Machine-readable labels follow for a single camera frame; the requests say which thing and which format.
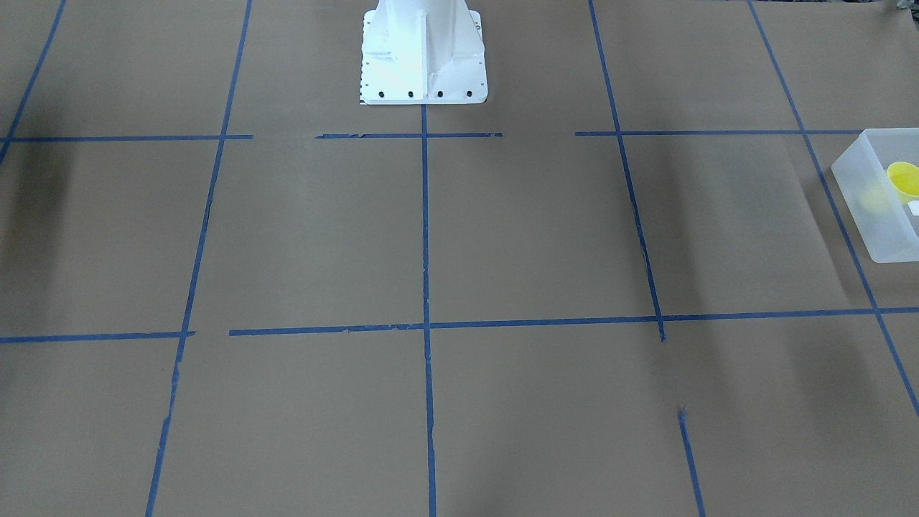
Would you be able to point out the yellow plastic cup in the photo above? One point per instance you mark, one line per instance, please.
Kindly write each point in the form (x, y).
(903, 178)

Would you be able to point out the white pillar with base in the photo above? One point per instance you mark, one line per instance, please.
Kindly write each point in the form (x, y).
(423, 53)

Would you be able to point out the clear plastic bin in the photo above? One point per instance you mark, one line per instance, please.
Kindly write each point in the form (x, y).
(886, 222)

